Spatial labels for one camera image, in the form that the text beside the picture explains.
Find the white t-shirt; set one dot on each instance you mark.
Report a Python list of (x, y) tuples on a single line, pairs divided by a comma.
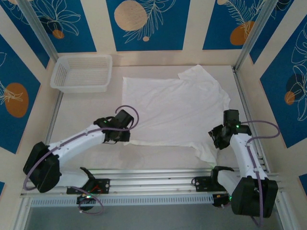
[(172, 107)]

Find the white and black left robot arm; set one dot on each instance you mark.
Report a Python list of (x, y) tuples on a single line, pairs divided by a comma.
[(72, 141)]

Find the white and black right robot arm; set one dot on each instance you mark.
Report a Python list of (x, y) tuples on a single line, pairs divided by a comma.
[(242, 155)]

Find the white plastic mesh basket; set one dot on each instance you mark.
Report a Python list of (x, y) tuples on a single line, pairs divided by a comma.
[(79, 72)]

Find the black right controller board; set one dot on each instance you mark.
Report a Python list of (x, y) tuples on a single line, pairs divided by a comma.
[(219, 202)]

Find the black controller board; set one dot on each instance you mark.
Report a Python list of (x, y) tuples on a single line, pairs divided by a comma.
[(84, 200), (219, 202)]

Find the black left controller board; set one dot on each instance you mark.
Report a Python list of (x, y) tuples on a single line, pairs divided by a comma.
[(84, 200)]

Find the aluminium table side rail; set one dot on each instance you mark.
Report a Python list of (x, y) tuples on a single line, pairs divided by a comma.
[(54, 115), (243, 95)]

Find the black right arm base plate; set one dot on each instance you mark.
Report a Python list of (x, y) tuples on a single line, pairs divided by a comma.
[(202, 184)]

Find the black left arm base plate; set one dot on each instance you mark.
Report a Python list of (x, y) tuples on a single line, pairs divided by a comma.
[(103, 185)]

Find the aluminium mounting rail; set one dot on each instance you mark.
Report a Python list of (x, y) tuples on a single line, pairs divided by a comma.
[(153, 182)]

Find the aluminium frame leg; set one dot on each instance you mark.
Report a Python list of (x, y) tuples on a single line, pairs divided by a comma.
[(21, 215), (283, 216)]

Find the aluminium frame post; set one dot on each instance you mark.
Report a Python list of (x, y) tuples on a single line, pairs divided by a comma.
[(254, 31), (38, 26)]

